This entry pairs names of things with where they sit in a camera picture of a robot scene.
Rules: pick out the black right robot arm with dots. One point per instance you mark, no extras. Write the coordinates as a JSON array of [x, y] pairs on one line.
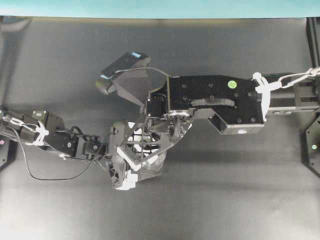
[[284, 93]]

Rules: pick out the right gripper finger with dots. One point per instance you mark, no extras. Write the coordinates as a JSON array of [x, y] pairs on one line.
[[131, 157]]

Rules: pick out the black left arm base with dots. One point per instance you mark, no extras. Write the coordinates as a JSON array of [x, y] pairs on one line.
[[8, 152]]

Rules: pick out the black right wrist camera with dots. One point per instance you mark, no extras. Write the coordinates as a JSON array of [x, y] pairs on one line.
[[126, 78]]

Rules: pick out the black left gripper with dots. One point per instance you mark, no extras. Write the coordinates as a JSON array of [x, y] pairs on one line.
[[93, 148]]

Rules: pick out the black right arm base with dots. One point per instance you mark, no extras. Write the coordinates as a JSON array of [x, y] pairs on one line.
[[311, 146]]

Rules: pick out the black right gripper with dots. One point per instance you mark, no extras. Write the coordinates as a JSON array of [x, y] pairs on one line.
[[232, 105]]

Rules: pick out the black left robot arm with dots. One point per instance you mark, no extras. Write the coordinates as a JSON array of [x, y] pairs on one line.
[[47, 132]]

